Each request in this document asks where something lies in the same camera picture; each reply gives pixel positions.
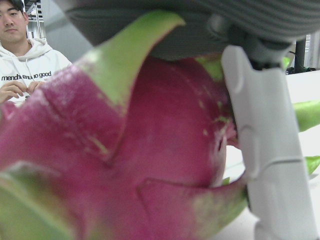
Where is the person in white hoodie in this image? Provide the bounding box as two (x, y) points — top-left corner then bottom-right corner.
(0, 0), (73, 105)

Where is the red dragon fruit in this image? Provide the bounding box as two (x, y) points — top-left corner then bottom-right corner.
(0, 9), (320, 240)

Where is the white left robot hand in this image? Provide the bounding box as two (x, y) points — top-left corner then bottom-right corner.
(62, 0), (320, 240)

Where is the black pole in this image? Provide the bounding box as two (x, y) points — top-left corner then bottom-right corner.
(294, 34), (307, 73)

